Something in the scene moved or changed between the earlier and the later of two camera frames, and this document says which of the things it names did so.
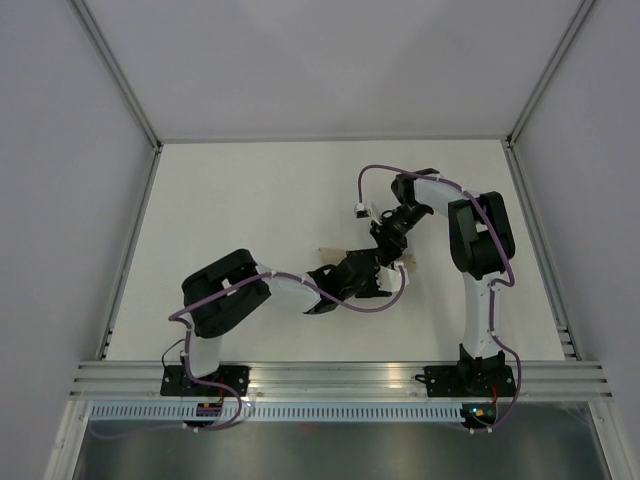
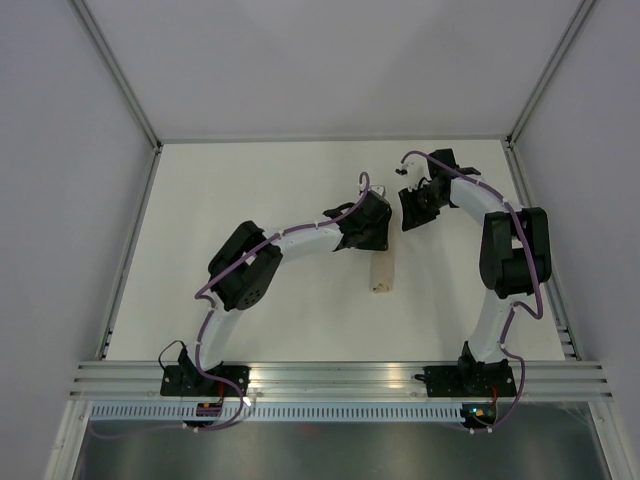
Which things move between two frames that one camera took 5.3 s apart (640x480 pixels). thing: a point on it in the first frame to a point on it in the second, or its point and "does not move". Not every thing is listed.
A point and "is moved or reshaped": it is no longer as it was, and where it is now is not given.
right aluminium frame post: x=555 y=58 does not move
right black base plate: x=468 y=380 does not move
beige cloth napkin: x=330 y=255 is moved or reshaped
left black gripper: x=373 y=290 to x=380 y=242
